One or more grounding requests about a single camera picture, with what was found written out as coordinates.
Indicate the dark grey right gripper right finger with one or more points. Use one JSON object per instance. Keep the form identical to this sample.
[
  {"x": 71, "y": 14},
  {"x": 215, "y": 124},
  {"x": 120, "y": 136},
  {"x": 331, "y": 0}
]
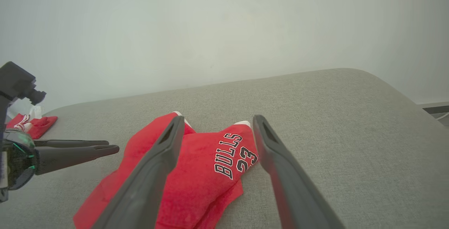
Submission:
[{"x": 291, "y": 187}]

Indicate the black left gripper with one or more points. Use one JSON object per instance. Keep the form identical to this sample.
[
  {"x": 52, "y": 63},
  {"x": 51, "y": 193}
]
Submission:
[{"x": 19, "y": 162}]

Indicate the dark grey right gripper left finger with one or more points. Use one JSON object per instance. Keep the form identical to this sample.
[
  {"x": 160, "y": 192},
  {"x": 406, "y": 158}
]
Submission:
[{"x": 147, "y": 183}]

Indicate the red white-sleeved Bulls jersey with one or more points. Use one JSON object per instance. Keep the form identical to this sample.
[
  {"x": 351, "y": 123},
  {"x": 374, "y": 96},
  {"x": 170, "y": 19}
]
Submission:
[{"x": 42, "y": 123}]

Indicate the red Bulls 23 shorts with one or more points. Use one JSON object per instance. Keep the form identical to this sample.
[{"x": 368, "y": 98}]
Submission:
[{"x": 200, "y": 173}]

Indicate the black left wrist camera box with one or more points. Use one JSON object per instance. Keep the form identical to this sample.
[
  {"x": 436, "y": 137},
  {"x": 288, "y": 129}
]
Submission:
[{"x": 15, "y": 80}]

